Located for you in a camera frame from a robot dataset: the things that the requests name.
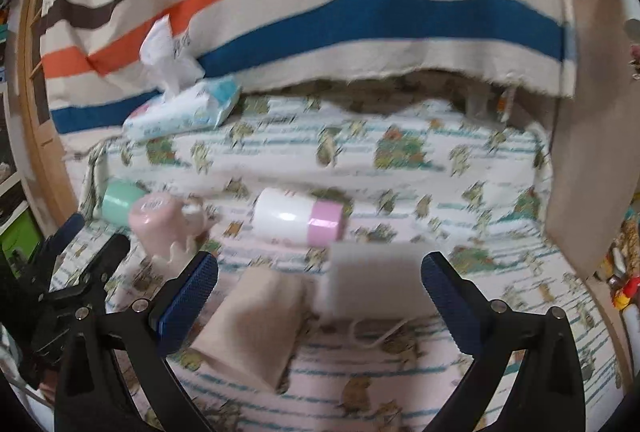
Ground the baby wipes pack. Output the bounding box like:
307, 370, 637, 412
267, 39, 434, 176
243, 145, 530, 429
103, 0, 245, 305
122, 15, 241, 142

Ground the white ceramic mug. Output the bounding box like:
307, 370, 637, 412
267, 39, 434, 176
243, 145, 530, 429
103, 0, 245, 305
314, 241, 439, 350

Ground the mint green plastic cup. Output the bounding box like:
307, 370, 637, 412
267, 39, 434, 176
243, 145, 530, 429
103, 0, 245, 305
100, 180, 146, 227

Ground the wooden cabinet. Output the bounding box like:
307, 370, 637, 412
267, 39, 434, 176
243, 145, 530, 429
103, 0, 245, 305
546, 0, 639, 278

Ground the beige cylindrical cup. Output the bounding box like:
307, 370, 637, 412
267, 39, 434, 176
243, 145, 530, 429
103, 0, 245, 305
192, 267, 307, 393

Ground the white and pink cup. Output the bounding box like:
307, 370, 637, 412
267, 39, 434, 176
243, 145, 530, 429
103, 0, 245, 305
252, 187, 344, 248

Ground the pink cup with white trim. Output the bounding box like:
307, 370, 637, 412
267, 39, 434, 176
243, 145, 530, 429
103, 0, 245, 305
128, 192, 207, 262

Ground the cat print bed sheet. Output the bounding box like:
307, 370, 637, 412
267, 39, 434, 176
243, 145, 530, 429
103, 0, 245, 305
49, 94, 622, 432

